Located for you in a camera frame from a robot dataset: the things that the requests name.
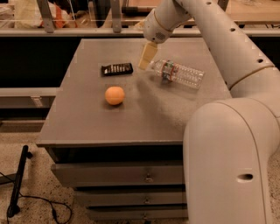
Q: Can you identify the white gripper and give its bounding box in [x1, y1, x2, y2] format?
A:
[138, 9, 172, 70]

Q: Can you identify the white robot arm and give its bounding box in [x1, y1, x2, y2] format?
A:
[140, 0, 280, 224]

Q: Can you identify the clear plastic water bottle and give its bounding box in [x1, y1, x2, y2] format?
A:
[150, 59, 204, 89]

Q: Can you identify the orange fruit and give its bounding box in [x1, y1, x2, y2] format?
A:
[105, 87, 125, 106]

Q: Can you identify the grey drawer cabinet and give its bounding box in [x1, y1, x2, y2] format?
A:
[36, 38, 235, 222]

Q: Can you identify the grey metal railing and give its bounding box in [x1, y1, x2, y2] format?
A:
[0, 0, 280, 37]

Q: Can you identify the top grey drawer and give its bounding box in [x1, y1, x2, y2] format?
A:
[51, 161, 185, 187]

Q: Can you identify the grey drawer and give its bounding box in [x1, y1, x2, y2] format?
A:
[75, 185, 186, 207]
[87, 204, 188, 221]
[51, 161, 185, 187]

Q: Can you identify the middle grey drawer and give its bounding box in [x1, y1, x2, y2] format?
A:
[75, 185, 186, 207]

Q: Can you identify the bottom grey drawer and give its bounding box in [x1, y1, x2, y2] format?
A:
[87, 204, 188, 221]

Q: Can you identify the black stand bar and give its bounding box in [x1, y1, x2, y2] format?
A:
[7, 145, 32, 218]

